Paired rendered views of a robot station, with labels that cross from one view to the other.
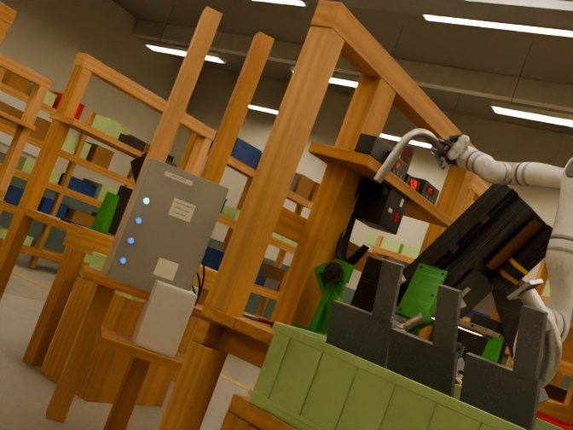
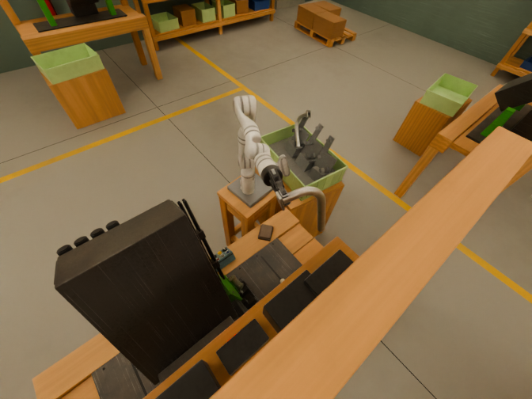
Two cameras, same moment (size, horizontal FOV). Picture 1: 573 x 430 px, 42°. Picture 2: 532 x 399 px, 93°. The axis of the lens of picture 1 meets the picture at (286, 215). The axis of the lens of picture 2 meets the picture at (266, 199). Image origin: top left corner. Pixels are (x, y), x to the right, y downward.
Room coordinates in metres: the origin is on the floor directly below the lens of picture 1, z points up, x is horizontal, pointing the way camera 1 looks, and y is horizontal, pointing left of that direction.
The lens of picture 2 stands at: (3.02, -0.36, 2.30)
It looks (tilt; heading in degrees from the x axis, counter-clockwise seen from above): 53 degrees down; 192
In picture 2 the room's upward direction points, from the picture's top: 5 degrees clockwise
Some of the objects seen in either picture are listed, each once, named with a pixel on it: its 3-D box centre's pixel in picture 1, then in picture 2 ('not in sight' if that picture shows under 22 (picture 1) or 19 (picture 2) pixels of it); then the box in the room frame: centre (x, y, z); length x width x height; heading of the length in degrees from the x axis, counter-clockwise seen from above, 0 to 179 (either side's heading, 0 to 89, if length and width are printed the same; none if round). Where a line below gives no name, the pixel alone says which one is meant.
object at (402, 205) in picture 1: (380, 207); not in sight; (2.86, -0.33, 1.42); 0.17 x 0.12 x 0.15; 145
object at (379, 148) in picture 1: (373, 150); (328, 277); (2.72, -0.22, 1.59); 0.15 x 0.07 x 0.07; 145
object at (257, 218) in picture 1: (367, 223); not in sight; (3.00, -0.32, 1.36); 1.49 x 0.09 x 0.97; 145
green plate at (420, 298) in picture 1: (425, 293); (222, 291); (2.73, -0.57, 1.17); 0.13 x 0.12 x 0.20; 145
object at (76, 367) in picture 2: not in sight; (195, 287); (2.67, -0.79, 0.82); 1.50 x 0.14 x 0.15; 145
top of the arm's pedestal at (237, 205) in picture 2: not in sight; (248, 194); (1.94, -0.72, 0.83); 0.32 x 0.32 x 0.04; 62
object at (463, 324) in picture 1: (443, 317); not in sight; (2.84, -0.69, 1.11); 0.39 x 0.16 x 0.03; 55
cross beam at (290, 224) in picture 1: (341, 250); not in sight; (3.04, -0.26, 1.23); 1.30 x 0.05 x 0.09; 145
